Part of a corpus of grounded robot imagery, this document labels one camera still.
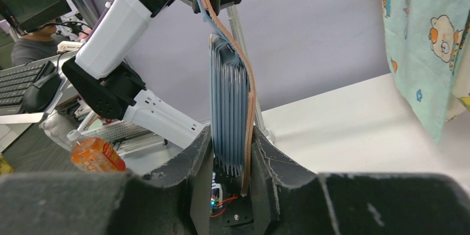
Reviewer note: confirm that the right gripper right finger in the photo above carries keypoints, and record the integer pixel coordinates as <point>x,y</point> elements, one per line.
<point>289,199</point>

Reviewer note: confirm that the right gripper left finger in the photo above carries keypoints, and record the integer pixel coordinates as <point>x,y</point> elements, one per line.
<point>172,199</point>

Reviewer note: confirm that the tan leather card holder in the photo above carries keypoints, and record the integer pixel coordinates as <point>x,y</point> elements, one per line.
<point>231,91</point>

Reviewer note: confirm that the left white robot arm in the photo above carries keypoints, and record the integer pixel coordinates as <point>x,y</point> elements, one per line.
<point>114,90</point>

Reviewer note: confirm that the orange drink bottle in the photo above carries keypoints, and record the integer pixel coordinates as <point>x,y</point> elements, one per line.
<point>94,154</point>

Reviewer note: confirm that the seated person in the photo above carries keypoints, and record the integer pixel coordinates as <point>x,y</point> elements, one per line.
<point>36,46</point>

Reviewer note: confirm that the black keyboard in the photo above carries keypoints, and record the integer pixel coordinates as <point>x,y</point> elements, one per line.
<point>15,81</point>

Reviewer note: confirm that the cream patterned cloth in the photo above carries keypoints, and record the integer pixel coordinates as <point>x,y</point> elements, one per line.
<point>459,100</point>

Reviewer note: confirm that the light green patterned cloth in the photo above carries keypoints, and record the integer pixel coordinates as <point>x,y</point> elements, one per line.
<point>422,40</point>

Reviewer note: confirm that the white cable duct strip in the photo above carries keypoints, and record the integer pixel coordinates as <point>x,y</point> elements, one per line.
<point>110,130</point>

